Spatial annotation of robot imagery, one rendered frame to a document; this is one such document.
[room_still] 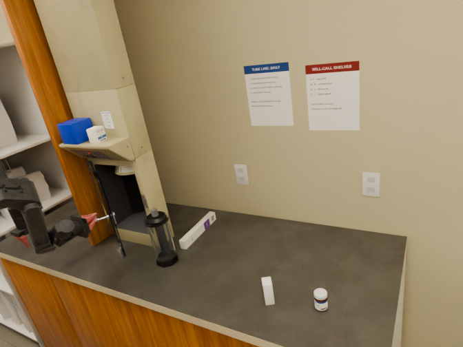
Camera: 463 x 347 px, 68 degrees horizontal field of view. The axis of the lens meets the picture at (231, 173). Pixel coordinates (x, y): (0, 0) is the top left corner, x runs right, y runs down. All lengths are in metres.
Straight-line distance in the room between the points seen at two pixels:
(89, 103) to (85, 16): 0.35
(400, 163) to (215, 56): 0.92
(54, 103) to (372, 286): 1.51
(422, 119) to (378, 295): 0.66
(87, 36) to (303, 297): 1.27
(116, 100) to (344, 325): 1.17
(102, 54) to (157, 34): 0.44
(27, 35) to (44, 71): 0.15
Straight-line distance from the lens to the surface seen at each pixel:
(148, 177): 1.61
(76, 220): 1.59
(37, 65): 1.74
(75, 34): 1.58
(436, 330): 2.04
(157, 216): 1.52
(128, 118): 1.52
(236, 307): 1.35
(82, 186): 1.85
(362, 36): 1.45
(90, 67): 1.56
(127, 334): 1.86
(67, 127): 1.62
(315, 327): 1.26
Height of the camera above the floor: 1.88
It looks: 23 degrees down
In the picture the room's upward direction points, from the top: 9 degrees counter-clockwise
